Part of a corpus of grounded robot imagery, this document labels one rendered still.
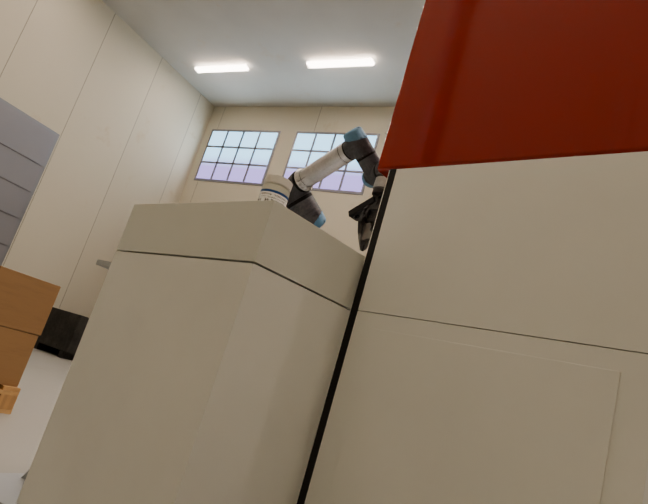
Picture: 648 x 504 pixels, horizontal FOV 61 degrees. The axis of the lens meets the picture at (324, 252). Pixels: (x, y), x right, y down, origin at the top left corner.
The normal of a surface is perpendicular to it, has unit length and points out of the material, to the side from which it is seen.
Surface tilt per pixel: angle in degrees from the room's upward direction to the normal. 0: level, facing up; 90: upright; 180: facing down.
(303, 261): 90
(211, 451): 90
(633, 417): 90
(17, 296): 90
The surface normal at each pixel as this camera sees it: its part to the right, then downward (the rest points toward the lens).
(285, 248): 0.73, 0.04
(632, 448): -0.63, -0.37
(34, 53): 0.86, 0.13
